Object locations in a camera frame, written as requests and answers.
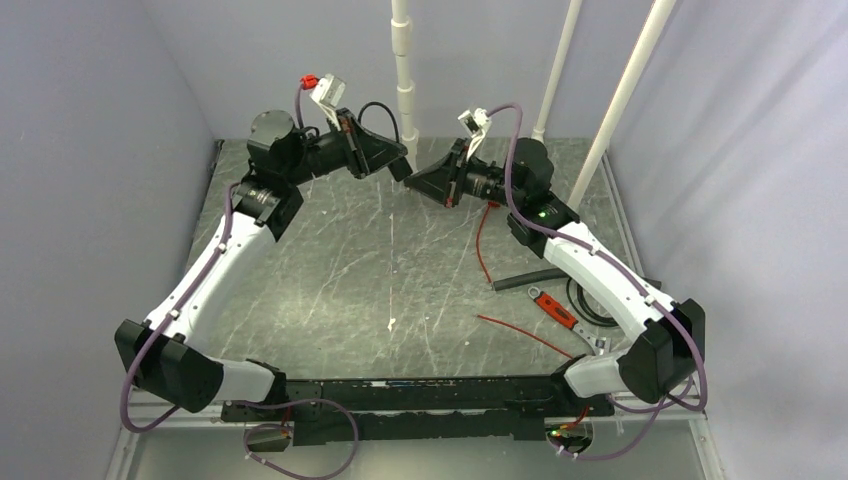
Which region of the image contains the red cable lock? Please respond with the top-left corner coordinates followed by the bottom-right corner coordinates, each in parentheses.
top-left (474, 201), bottom-right (571, 359)

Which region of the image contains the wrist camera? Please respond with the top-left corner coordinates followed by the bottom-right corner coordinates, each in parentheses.
top-left (310, 74), bottom-right (346, 124)
top-left (457, 108), bottom-right (491, 159)

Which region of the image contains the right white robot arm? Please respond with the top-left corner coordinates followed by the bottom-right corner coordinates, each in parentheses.
top-left (404, 137), bottom-right (706, 415)

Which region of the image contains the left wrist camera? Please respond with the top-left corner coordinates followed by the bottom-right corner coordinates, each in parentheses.
top-left (310, 74), bottom-right (346, 124)

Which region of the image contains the white PVC pipe frame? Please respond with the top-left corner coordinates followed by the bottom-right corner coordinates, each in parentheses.
top-left (392, 1), bottom-right (676, 207)

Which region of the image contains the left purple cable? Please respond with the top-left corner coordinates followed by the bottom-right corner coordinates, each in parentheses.
top-left (119, 74), bottom-right (360, 480)

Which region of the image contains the black corrugated hose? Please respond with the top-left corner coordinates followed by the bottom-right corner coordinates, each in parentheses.
top-left (492, 267), bottom-right (571, 293)

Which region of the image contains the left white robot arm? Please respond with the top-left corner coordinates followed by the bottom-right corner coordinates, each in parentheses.
top-left (114, 108), bottom-right (412, 422)

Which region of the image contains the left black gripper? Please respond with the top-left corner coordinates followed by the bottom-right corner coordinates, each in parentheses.
top-left (284, 108), bottom-right (408, 187)

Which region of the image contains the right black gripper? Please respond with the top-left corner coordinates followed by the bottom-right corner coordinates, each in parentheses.
top-left (404, 139), bottom-right (523, 210)

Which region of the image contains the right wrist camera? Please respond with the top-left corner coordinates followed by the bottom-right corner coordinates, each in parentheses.
top-left (457, 108), bottom-right (491, 159)

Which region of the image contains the red handled tool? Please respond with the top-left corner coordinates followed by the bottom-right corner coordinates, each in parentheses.
top-left (527, 286), bottom-right (608, 355)

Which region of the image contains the black coiled cable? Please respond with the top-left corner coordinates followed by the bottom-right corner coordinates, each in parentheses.
top-left (566, 276), bottom-right (621, 329)

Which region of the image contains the black cable lock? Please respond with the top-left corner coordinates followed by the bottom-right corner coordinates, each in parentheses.
top-left (356, 101), bottom-right (412, 183)

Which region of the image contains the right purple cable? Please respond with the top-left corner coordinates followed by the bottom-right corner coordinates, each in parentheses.
top-left (486, 102), bottom-right (710, 463)

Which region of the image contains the purple cable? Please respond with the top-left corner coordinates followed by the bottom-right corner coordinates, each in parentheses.
top-left (486, 102), bottom-right (710, 463)
top-left (119, 74), bottom-right (360, 480)

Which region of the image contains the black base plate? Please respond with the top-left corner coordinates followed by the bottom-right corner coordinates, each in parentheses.
top-left (221, 375), bottom-right (614, 446)

